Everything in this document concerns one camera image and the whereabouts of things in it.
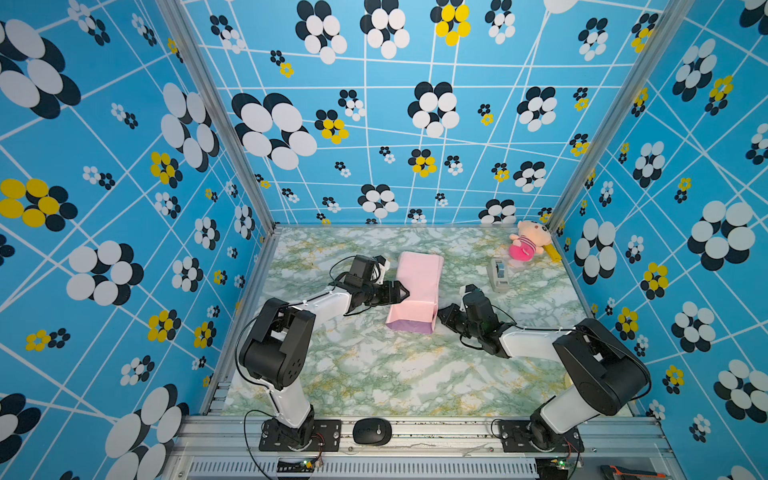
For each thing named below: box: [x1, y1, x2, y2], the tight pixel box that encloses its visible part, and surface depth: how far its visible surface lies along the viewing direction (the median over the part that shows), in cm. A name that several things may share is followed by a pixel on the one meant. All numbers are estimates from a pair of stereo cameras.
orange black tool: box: [600, 464, 667, 480], surface depth 70 cm
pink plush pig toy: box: [508, 220, 552, 262], surface depth 110 cm
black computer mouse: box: [352, 418, 393, 446], surface depth 74 cm
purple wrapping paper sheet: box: [386, 252, 444, 334], surface depth 94 cm
